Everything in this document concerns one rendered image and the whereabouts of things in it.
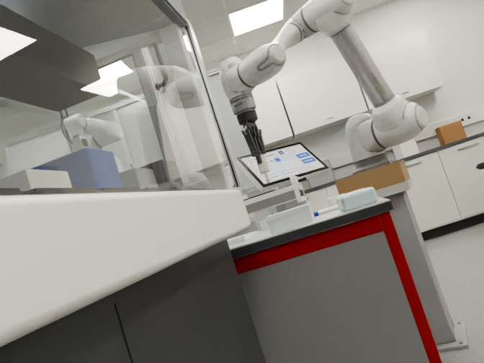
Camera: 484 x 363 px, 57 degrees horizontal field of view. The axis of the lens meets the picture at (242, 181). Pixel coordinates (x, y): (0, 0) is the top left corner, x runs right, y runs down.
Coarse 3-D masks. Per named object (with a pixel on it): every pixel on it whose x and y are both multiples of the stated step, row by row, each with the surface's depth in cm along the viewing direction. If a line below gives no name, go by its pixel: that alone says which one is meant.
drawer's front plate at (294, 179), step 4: (292, 176) 179; (296, 176) 191; (292, 180) 179; (296, 180) 185; (292, 184) 179; (296, 184) 179; (300, 184) 200; (296, 188) 179; (300, 188) 193; (296, 192) 179; (300, 192) 185; (304, 192) 205; (296, 196) 179; (300, 196) 179; (304, 196) 198; (300, 200) 178; (304, 200) 191
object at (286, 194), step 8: (272, 192) 182; (280, 192) 182; (288, 192) 181; (248, 200) 184; (256, 200) 184; (264, 200) 183; (272, 200) 182; (280, 200) 182; (288, 200) 181; (248, 208) 184; (256, 208) 184; (264, 208) 183
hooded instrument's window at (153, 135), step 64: (0, 0) 43; (64, 0) 57; (128, 0) 82; (0, 64) 40; (64, 64) 51; (128, 64) 71; (0, 128) 37; (64, 128) 47; (128, 128) 63; (192, 128) 95; (0, 192) 35; (64, 192) 43; (128, 192) 57
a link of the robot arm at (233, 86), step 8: (224, 64) 167; (232, 64) 165; (224, 72) 166; (232, 72) 163; (224, 80) 167; (232, 80) 164; (240, 80) 161; (224, 88) 168; (232, 88) 165; (240, 88) 164; (248, 88) 164; (232, 96) 166
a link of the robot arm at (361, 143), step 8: (352, 120) 216; (360, 120) 214; (368, 120) 212; (352, 128) 215; (360, 128) 212; (368, 128) 210; (352, 136) 216; (360, 136) 213; (368, 136) 210; (352, 144) 217; (360, 144) 214; (368, 144) 211; (376, 144) 209; (352, 152) 218; (360, 152) 214; (368, 152) 213; (376, 152) 212; (384, 152) 215; (360, 160) 215
